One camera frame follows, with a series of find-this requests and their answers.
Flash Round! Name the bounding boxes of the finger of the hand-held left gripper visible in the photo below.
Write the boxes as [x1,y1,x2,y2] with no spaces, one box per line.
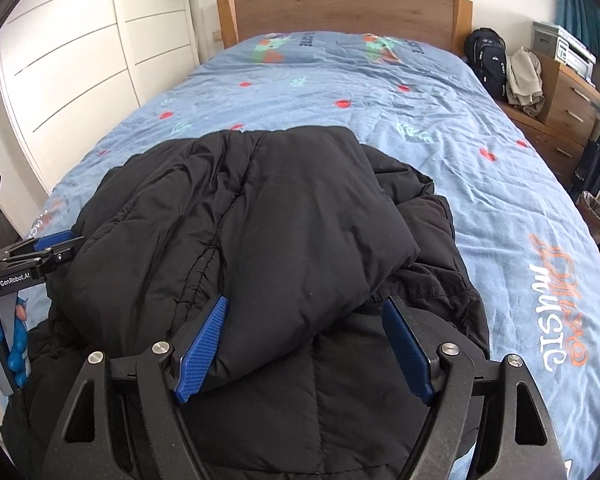
[2,230,77,257]
[42,236,87,282]

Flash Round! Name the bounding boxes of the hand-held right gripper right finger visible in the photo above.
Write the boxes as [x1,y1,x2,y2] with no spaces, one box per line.
[381,297,567,480]

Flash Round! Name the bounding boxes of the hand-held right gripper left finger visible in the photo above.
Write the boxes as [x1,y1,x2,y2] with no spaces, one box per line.
[42,295,231,480]

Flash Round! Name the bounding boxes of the black puffer coat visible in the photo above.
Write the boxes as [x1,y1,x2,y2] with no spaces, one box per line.
[0,127,492,480]

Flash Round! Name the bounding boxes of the beige crumpled clothes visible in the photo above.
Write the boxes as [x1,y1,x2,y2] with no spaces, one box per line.
[505,47,547,117]

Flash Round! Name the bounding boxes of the blue white printed cloth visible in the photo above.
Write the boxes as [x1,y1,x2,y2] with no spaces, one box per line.
[0,294,32,396]

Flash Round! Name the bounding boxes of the white wardrobe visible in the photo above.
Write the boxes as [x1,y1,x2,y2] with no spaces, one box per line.
[0,0,202,196]

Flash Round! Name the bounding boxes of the bed with blue quilt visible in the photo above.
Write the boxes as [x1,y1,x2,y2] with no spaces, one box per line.
[27,30,600,480]

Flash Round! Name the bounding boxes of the wicker wastebasket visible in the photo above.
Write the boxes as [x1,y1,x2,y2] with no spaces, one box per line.
[576,190,600,232]

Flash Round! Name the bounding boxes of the dark blue bag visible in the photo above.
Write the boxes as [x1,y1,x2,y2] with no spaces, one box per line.
[569,139,600,202]

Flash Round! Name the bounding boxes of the wooden dresser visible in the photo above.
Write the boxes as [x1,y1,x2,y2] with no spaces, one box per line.
[496,52,600,187]

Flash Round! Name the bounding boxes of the black backpack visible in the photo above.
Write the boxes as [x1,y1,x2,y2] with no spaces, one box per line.
[463,28,509,101]

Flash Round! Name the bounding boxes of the white printer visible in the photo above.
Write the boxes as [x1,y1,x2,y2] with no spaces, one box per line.
[554,27,598,82]

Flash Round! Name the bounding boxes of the wooden headboard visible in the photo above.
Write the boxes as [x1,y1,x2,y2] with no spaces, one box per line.
[216,0,474,58]

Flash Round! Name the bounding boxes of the teal curtain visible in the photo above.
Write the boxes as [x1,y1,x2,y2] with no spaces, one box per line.
[554,0,600,55]

